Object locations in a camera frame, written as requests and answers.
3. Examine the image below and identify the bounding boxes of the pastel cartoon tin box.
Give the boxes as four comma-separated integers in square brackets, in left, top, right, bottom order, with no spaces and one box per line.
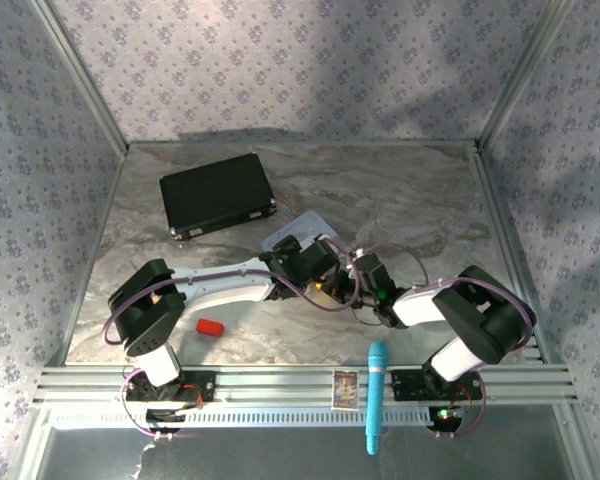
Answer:
[261,209,338,253]

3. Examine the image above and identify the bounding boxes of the trading card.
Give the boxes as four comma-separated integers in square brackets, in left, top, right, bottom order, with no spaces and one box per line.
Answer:
[331,369,359,412]

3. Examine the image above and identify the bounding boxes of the blue toy microphone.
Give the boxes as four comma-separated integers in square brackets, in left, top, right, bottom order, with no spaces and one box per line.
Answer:
[364,341,391,456]

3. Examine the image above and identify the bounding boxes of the red block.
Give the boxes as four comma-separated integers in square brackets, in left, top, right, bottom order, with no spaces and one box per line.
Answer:
[195,317,226,338]

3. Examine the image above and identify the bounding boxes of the black hard case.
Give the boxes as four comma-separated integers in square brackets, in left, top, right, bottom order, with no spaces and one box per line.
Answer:
[159,152,278,244]

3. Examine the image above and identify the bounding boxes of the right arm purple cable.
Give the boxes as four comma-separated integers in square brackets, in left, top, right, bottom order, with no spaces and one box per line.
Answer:
[358,242,538,441]

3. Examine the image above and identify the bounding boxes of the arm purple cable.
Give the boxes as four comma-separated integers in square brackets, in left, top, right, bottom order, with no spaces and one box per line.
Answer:
[103,234,355,442]
[358,242,538,441]

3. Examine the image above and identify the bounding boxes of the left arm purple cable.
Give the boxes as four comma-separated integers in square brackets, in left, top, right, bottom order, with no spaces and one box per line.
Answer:
[103,234,355,442]

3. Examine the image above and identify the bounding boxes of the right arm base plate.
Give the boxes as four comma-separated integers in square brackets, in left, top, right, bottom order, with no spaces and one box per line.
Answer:
[390,368,484,402]

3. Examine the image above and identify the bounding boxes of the aluminium frame rail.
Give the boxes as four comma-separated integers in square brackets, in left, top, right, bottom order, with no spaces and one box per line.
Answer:
[31,364,579,404]

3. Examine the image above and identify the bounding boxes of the slotted cable duct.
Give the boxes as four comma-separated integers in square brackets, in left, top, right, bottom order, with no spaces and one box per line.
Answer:
[48,405,437,431]

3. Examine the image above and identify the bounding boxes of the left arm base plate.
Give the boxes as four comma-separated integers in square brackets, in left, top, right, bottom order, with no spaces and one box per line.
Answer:
[123,371,217,404]

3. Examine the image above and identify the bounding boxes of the white string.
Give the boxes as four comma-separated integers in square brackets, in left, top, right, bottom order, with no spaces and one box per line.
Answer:
[131,441,154,477]

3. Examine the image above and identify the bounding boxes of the right aluminium frame post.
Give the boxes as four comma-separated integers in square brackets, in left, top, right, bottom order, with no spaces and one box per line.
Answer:
[476,0,574,149]

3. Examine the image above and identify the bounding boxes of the aluminium frame post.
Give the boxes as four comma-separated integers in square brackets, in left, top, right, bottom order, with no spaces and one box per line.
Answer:
[476,0,574,149]
[28,0,131,152]

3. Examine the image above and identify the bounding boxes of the left aluminium frame post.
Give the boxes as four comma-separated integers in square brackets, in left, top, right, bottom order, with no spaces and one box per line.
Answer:
[28,0,131,152]

